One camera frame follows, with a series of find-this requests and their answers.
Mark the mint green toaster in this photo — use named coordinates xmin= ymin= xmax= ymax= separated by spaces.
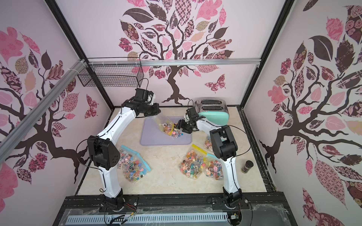
xmin=194 ymin=98 xmax=230 ymax=126

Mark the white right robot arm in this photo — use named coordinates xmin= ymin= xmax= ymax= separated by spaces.
xmin=176 ymin=107 xmax=242 ymax=209

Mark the blue-zip candy bag front left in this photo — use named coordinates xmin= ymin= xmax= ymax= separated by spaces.
xmin=123 ymin=152 xmax=151 ymax=183

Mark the white slotted cable duct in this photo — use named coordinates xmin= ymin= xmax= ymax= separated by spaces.
xmin=63 ymin=212 xmax=228 ymax=226

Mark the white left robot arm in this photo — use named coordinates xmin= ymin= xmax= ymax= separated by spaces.
xmin=87 ymin=88 xmax=161 ymax=210

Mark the aluminium rail left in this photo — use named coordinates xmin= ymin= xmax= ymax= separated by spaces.
xmin=1 ymin=59 xmax=86 ymax=163

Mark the black wire basket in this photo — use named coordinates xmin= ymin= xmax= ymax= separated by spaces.
xmin=78 ymin=56 xmax=144 ymax=88

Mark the aluminium rail back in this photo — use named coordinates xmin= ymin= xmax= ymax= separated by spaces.
xmin=89 ymin=58 xmax=261 ymax=66

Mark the yellow-zip candy bag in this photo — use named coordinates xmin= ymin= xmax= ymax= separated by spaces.
xmin=179 ymin=144 xmax=207 ymax=179
xmin=152 ymin=113 xmax=183 ymax=139

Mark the aluminium rail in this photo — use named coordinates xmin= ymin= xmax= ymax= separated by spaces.
xmin=89 ymin=58 xmax=261 ymax=66
xmin=1 ymin=59 xmax=86 ymax=163

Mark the purple plastic tray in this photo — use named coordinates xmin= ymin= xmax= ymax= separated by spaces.
xmin=140 ymin=116 xmax=193 ymax=146

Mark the blue-zip candy bag front right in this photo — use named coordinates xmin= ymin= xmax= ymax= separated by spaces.
xmin=204 ymin=156 xmax=223 ymax=180

